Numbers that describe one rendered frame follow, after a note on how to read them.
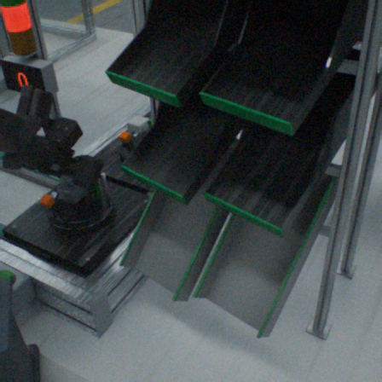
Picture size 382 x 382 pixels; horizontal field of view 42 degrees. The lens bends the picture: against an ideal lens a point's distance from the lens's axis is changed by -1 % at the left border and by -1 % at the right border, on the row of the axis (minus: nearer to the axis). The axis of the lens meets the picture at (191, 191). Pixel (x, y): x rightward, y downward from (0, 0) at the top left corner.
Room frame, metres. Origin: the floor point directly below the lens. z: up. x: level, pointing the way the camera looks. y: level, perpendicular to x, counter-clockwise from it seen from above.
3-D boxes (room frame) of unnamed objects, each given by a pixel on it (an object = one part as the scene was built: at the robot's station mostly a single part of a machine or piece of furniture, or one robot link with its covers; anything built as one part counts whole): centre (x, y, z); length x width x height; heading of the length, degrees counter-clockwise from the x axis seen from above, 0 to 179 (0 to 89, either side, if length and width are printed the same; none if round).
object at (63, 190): (0.82, 0.23, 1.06); 0.08 x 0.04 x 0.07; 148
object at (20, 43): (1.02, 0.33, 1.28); 0.05 x 0.05 x 0.05
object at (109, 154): (1.03, 0.10, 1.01); 0.24 x 0.24 x 0.13; 58
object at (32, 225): (0.81, 0.24, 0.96); 0.24 x 0.24 x 0.02; 58
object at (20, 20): (1.02, 0.33, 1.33); 0.05 x 0.05 x 0.05
